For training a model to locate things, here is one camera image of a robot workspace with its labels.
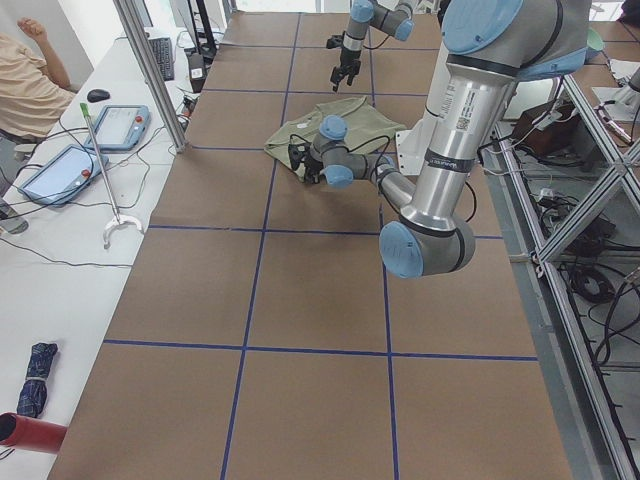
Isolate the olive green long-sleeve shirt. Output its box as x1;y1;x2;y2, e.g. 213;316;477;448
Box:
264;96;406;182

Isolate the black power adapter brick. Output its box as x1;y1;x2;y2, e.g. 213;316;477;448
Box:
187;52;207;93

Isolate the black keyboard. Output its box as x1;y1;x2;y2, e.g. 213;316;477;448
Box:
148;37;175;81

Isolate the metal reacher grabber tool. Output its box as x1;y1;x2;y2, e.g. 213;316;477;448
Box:
80;102;144;250

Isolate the far blue teach pendant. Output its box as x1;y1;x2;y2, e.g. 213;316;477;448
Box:
93;105;150;153

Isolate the blue teach pendant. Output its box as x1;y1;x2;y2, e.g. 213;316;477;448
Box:
18;145;101;206
93;105;150;153

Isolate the black computer mouse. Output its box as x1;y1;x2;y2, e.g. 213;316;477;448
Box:
86;88;111;103

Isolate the near blue teach pendant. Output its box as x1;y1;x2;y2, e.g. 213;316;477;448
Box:
18;145;101;206

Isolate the seated person beige shirt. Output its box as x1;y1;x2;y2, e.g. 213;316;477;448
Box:
1;17;75;141

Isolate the folded dark blue umbrella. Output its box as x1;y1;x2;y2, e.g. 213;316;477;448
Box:
16;342;58;418

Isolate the red cylinder tube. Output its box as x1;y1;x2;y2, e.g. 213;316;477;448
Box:
1;413;67;454

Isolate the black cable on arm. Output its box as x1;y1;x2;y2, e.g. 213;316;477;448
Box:
287;134;479;224

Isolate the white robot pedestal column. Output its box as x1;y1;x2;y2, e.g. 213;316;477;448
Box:
396;43;450;176

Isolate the aluminium frame post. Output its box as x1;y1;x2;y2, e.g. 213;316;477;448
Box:
113;0;187;153

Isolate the aluminium truss frame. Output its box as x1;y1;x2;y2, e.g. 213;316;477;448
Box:
482;59;639;479

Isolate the black cable on desk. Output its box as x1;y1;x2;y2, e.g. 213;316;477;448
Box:
0;127;151;271

